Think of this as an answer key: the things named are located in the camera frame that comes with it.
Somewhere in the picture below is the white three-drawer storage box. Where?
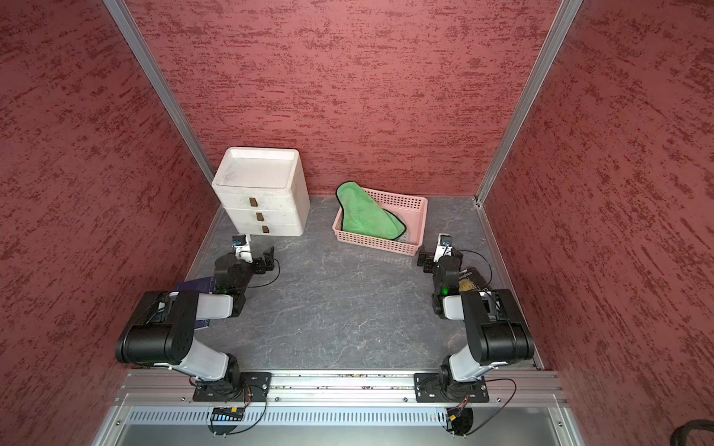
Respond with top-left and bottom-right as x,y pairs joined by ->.
212,147 -> 311,237

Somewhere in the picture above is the corner aluminium post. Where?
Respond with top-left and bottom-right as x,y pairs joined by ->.
475,0 -> 583,208
103,0 -> 216,183

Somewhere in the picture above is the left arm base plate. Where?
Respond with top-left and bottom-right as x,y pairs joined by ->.
193,372 -> 273,403

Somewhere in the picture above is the aluminium front rail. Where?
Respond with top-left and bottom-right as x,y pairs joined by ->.
112,369 -> 570,408

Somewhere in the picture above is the pink plastic basket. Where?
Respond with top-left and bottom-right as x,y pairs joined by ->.
332,188 -> 428,256

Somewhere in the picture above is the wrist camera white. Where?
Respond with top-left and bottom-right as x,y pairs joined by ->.
433,233 -> 453,262
232,234 -> 253,263

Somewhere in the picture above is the green dishcloth black trim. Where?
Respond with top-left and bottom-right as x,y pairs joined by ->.
337,182 -> 406,241

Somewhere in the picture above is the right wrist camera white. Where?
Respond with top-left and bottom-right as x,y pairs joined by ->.
433,233 -> 453,262

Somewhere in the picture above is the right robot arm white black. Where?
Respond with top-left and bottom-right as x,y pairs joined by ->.
416,251 -> 536,398

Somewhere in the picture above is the black cable bottom right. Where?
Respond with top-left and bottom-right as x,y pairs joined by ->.
668,419 -> 714,446

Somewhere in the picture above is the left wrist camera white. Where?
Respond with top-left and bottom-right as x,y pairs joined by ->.
232,234 -> 253,263

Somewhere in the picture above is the black book yellow cover art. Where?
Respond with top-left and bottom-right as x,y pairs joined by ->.
459,268 -> 490,293

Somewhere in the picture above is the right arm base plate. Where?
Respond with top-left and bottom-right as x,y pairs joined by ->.
414,373 -> 490,404

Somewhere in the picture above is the right corner aluminium post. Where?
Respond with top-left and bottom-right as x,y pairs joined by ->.
475,0 -> 583,208

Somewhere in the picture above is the dark blue book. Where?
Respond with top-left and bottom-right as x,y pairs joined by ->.
174,277 -> 214,331

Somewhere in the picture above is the left corner aluminium post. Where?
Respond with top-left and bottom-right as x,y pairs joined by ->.
103,0 -> 216,183

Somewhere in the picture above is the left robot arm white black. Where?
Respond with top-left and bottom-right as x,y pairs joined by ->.
115,246 -> 279,404

